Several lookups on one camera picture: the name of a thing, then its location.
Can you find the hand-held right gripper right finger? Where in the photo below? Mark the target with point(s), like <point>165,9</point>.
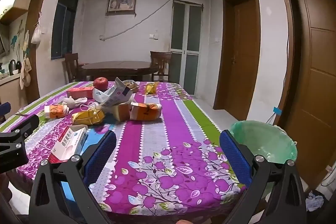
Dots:
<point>236,158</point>

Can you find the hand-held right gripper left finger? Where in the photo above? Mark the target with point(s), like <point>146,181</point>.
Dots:
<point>101,153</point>

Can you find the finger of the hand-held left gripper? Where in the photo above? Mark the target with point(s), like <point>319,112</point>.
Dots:
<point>31,122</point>
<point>4,108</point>

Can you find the red white blue medicine box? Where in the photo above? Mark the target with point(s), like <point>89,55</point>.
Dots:
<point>68,142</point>

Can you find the gold foil packet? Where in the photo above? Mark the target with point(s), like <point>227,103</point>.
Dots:
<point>88,117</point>

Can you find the bin with green bag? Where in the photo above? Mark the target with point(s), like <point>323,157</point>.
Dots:
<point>270,140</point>

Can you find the white plush toy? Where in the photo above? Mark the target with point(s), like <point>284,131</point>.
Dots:
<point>71,102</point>

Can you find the small cardboard box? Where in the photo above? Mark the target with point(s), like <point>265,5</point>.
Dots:
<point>122,112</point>

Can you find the orange carton box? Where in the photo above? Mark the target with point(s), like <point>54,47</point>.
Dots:
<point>78,92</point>

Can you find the white pouch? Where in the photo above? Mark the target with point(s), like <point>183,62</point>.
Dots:
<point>99,95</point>

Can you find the white printed paper packet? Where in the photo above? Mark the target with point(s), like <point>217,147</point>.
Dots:
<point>118,95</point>

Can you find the orange paper package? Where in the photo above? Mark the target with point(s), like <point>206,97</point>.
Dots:
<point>145,111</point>

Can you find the hanging beige towel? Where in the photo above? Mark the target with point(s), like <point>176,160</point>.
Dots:
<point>25,71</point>

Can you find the steel kettle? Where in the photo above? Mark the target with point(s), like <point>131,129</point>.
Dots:
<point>11,66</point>

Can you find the purple floral tablecloth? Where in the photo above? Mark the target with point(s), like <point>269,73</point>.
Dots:
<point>162,140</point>

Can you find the small blue tape strip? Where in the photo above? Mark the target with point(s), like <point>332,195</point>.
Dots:
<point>277,110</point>

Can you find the red apple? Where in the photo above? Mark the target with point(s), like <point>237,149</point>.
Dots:
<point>101,83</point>

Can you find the wooden chair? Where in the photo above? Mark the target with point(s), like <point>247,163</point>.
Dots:
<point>160,60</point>
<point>71,61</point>

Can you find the hanging white plastic bag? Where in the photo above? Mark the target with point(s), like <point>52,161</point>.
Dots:
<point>36,35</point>

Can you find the gold snack wrapper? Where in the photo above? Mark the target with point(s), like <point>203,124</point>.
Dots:
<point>151,88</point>

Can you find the round wooden table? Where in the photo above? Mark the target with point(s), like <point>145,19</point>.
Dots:
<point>118,66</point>

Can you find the blue white crumpled cloth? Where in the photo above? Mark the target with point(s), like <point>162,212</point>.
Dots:
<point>315,201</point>

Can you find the dark window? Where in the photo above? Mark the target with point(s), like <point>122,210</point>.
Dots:
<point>63,29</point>

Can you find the narrow brown door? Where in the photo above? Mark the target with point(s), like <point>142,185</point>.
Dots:
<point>242,56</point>

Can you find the beige range hood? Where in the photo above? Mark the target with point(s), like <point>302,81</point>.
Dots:
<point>18,1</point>

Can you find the wide brown panel door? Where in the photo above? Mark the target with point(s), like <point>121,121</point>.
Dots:
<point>312,69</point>

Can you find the glass double door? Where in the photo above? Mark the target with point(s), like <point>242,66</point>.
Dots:
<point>187,29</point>

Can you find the framed picture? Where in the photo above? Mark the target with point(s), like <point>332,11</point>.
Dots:
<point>121,2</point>

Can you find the white wall switch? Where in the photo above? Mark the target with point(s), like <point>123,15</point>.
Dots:
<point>154,36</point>

